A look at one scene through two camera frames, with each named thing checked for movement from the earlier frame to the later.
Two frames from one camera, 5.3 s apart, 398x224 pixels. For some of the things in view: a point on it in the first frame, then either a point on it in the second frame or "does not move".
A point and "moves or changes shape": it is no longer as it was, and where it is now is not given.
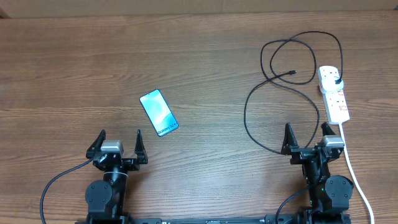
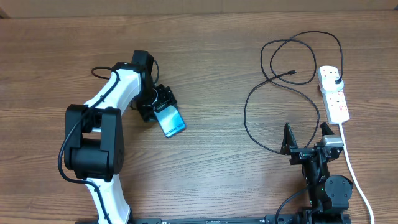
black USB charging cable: [275, 76] does not move
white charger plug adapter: [331, 81] does not move
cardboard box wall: [25, 9] does not move
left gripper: [133, 165] to [166, 96]
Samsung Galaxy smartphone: [158, 112] moves or changes shape
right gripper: [288, 147] does not move
